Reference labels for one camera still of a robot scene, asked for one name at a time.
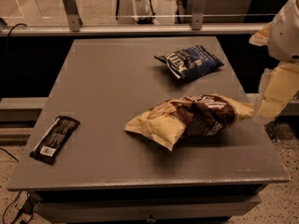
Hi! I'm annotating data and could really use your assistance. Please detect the brown and yellow chip bag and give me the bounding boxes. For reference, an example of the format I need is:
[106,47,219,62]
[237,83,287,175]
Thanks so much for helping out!
[125,94,254,150]

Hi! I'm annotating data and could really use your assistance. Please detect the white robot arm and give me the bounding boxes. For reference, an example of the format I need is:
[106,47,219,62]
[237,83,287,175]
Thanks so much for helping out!
[249,0,299,124]

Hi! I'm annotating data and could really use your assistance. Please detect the blue chip bag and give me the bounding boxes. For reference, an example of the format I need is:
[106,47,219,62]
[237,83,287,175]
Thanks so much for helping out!
[156,45,223,79]

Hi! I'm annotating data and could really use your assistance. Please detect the black rxbar chocolate bar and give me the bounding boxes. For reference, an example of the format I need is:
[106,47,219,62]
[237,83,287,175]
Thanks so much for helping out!
[29,116,80,164]

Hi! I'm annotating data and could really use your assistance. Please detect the grey table with drawer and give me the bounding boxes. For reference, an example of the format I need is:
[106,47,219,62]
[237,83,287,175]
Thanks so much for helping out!
[7,36,289,223]

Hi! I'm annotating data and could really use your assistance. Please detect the right metal railing post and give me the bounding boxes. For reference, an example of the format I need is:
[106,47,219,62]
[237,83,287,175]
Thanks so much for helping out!
[192,0,206,30]

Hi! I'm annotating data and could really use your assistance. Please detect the metal railing post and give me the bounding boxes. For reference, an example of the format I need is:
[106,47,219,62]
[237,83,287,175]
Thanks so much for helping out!
[192,0,206,30]
[62,0,82,32]

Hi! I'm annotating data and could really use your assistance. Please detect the left metal railing post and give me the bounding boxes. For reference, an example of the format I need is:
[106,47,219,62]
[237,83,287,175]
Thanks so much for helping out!
[62,0,82,32]

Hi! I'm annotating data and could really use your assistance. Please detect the black cable on floor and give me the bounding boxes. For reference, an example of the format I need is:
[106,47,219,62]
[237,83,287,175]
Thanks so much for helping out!
[0,22,36,224]

